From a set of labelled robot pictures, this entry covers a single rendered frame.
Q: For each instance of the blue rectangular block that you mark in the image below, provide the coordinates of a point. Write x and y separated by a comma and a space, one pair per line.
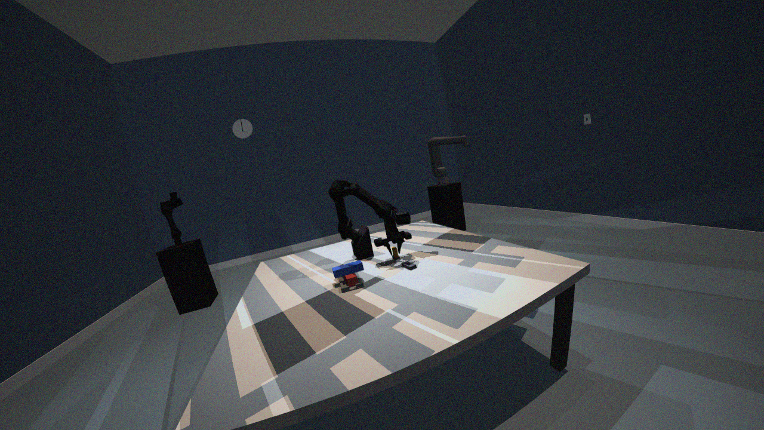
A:
342, 270

